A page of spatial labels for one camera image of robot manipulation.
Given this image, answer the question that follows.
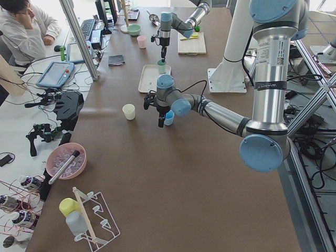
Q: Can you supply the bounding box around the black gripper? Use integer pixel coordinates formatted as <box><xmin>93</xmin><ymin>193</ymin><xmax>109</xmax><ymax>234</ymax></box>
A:
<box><xmin>156</xmin><ymin>104</ymin><xmax>170</xmax><ymax>128</ymax></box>
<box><xmin>159</xmin><ymin>37</ymin><xmax>170</xmax><ymax>62</ymax></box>

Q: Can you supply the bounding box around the blue cup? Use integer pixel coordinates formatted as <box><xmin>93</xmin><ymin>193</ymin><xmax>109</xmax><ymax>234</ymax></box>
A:
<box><xmin>164</xmin><ymin>110</ymin><xmax>175</xmax><ymax>126</ymax></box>

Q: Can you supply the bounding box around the green cup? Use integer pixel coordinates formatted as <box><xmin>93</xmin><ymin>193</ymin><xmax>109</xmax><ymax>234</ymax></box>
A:
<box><xmin>156</xmin><ymin>59</ymin><xmax>166</xmax><ymax>74</ymax></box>

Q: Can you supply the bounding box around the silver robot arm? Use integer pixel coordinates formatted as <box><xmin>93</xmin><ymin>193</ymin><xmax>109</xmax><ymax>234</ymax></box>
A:
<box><xmin>144</xmin><ymin>1</ymin><xmax>309</xmax><ymax>172</ymax></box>
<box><xmin>152</xmin><ymin>0</ymin><xmax>212</xmax><ymax>62</ymax></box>

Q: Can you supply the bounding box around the beige rabbit tray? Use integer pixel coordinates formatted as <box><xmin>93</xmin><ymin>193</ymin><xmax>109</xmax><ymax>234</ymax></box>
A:
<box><xmin>138</xmin><ymin>65</ymin><xmax>160</xmax><ymax>93</ymax></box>

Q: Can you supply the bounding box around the pink cup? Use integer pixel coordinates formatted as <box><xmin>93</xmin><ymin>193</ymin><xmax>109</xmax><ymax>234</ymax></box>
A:
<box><xmin>136</xmin><ymin>35</ymin><xmax>146</xmax><ymax>49</ymax></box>

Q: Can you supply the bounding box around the wooden cutting board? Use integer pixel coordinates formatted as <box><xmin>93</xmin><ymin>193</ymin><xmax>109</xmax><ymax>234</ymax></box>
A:
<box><xmin>177</xmin><ymin>32</ymin><xmax>206</xmax><ymax>56</ymax></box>

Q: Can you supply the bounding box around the yellow plastic knife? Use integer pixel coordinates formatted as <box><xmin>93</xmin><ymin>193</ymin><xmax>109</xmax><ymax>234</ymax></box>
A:
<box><xmin>180</xmin><ymin>36</ymin><xmax>199</xmax><ymax>41</ymax></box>

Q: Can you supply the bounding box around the cream cup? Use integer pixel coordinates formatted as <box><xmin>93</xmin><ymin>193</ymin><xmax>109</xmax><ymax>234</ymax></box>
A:
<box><xmin>122</xmin><ymin>103</ymin><xmax>135</xmax><ymax>120</ymax></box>

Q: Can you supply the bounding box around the metal scoop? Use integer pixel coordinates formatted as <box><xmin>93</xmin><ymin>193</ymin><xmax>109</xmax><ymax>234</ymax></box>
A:
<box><xmin>146</xmin><ymin>9</ymin><xmax>161</xmax><ymax>27</ymax></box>

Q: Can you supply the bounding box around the green bowl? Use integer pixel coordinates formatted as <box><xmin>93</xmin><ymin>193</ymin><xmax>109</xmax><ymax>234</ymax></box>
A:
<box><xmin>127</xmin><ymin>24</ymin><xmax>141</xmax><ymax>36</ymax></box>

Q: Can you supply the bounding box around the wooden cup stand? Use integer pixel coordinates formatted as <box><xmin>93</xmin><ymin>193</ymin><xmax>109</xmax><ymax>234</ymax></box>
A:
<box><xmin>119</xmin><ymin>0</ymin><xmax>129</xmax><ymax>34</ymax></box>

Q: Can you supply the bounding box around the grey folded cloth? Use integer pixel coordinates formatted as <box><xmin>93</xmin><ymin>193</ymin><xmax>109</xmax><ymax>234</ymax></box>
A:
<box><xmin>108</xmin><ymin>55</ymin><xmax>125</xmax><ymax>66</ymax></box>

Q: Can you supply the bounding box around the white pillar base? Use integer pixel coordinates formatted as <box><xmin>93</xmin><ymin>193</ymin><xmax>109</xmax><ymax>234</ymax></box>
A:
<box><xmin>208</xmin><ymin>0</ymin><xmax>253</xmax><ymax>93</ymax></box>

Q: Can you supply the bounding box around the black monitor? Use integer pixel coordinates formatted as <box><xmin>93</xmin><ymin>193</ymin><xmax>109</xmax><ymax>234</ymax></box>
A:
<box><xmin>95</xmin><ymin>0</ymin><xmax>114</xmax><ymax>35</ymax></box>

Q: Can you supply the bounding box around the black keyboard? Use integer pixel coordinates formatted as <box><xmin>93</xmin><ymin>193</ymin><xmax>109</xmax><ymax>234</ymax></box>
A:
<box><xmin>80</xmin><ymin>19</ymin><xmax>96</xmax><ymax>40</ymax></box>

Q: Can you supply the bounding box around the blue teach pendant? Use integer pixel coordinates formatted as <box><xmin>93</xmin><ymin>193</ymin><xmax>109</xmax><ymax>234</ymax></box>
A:
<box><xmin>66</xmin><ymin>41</ymin><xmax>93</xmax><ymax>64</ymax></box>
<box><xmin>36</xmin><ymin>61</ymin><xmax>75</xmax><ymax>88</ymax></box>

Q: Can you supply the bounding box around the metal pestle in bowl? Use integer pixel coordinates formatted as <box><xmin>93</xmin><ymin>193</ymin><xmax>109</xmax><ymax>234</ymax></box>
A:
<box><xmin>48</xmin><ymin>150</ymin><xmax>80</xmax><ymax>185</ymax></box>

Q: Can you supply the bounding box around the pink bowl with ice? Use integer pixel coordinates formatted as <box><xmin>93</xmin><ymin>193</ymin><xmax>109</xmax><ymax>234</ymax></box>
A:
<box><xmin>46</xmin><ymin>142</ymin><xmax>88</xmax><ymax>181</ymax></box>

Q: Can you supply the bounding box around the yellow cup on rack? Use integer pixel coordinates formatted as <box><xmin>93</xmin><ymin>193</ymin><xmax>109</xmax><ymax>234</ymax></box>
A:
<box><xmin>59</xmin><ymin>198</ymin><xmax>81</xmax><ymax>217</ymax></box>

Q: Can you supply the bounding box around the grey cup on rack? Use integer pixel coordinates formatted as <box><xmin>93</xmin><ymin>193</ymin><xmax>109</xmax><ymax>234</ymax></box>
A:
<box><xmin>66</xmin><ymin>211</ymin><xmax>88</xmax><ymax>236</ymax></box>

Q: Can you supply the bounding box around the seated person white shirt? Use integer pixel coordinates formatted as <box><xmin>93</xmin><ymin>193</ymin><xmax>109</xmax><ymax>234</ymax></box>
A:
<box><xmin>1</xmin><ymin>0</ymin><xmax>61</xmax><ymax>66</ymax></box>

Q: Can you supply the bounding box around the aluminium frame post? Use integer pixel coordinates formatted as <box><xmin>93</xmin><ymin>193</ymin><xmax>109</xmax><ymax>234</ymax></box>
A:
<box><xmin>59</xmin><ymin>0</ymin><xmax>99</xmax><ymax>81</ymax></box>

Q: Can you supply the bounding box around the white wire cup rack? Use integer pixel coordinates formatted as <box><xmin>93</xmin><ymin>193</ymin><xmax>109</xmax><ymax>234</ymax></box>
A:
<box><xmin>72</xmin><ymin>187</ymin><xmax>121</xmax><ymax>251</ymax></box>

